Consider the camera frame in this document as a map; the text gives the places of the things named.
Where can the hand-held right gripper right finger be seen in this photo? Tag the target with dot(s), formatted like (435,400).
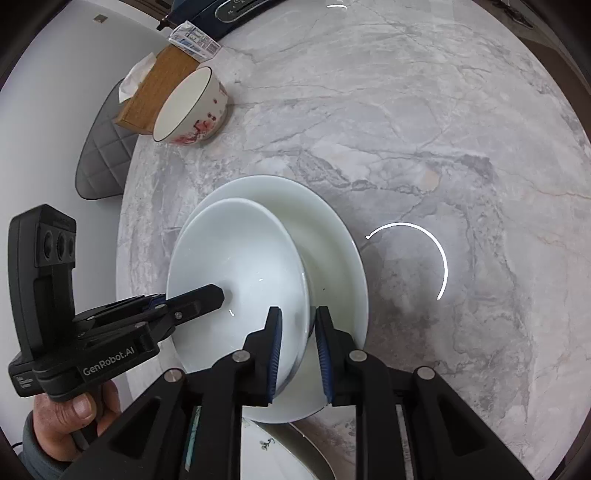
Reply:
(323,350)

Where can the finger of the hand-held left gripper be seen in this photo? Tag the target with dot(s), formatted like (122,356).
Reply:
(138,302)
(198,300)

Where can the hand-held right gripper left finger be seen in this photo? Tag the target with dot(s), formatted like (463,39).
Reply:
(276,350)

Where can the white ceramic bowl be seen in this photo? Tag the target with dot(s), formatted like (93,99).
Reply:
(231,249)

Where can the large grey bowl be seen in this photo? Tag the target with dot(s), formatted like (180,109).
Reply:
(323,240)

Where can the person's left hand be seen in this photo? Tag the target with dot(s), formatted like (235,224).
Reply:
(55,415)

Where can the teal patterned plate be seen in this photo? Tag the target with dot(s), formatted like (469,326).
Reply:
(263,461)

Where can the grey quilted chair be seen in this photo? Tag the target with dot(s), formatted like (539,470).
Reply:
(101,157)

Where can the white bowl with red flowers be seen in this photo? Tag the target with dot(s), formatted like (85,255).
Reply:
(184,106)

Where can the wooden tissue box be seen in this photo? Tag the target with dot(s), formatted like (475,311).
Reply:
(157,87)

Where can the white tissue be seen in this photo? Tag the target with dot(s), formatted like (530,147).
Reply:
(136,76)

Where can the clear plastic labelled packet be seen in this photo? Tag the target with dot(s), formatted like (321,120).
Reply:
(194,41)

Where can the dark blue kitchen appliance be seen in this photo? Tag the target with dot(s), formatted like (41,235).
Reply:
(207,11)

